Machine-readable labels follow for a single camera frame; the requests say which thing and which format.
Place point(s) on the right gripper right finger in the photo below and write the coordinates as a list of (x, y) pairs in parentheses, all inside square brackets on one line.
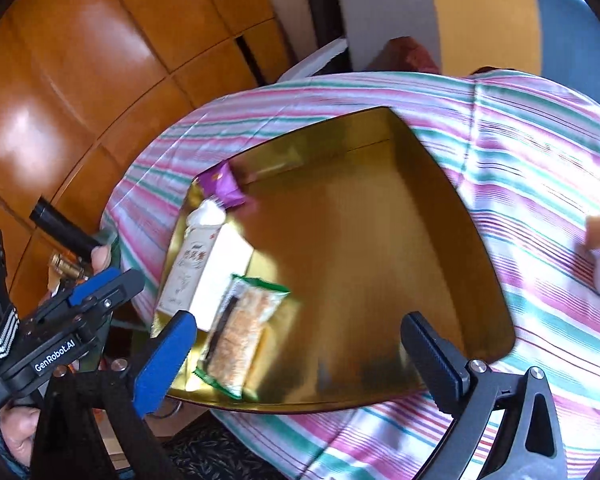
[(528, 444)]

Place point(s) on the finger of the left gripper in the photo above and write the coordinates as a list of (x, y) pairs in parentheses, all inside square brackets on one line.
[(67, 301), (93, 313)]

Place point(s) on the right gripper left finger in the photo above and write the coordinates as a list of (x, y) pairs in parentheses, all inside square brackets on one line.
[(68, 443)]

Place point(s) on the person's left hand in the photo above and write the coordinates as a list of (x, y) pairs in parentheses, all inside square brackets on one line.
[(18, 425)]

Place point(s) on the green cracker packet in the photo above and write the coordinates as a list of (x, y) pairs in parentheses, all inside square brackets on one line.
[(226, 357)]

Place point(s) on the purple snack packet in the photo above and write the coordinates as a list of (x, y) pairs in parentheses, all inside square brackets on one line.
[(219, 184)]

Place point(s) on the gold tray box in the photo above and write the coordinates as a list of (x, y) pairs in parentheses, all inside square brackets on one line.
[(359, 222)]

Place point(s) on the striped bed sheet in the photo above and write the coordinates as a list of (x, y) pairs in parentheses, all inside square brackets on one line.
[(523, 153)]

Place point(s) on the dark red pillow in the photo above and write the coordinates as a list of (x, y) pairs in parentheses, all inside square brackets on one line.
[(404, 54)]

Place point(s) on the multicolour headboard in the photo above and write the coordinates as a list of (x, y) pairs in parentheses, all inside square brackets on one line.
[(556, 39)]

